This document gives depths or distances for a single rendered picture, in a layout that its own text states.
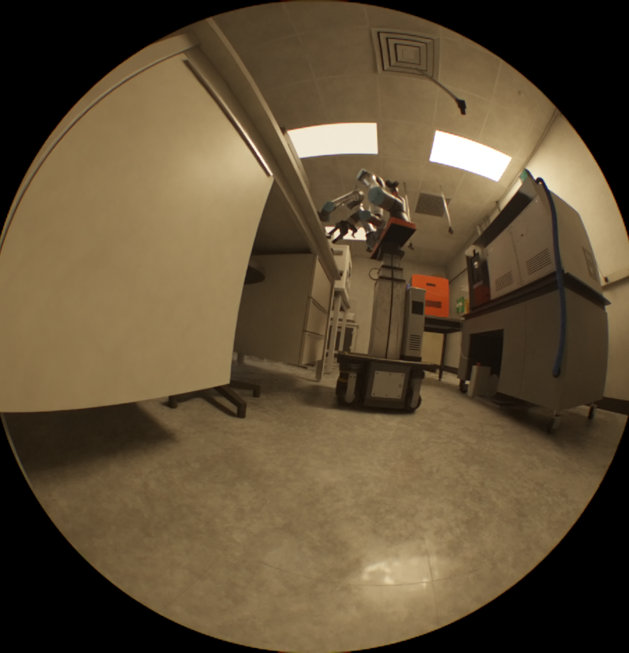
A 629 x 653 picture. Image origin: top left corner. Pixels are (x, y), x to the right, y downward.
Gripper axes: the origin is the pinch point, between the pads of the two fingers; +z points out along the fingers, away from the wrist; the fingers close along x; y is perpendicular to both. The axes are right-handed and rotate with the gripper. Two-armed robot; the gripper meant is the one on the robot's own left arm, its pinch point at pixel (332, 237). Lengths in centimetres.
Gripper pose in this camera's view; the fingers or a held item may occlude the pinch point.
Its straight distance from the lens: 146.2
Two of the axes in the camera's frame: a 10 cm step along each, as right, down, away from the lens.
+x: -2.4, -1.0, -9.6
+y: -6.5, -7.2, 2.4
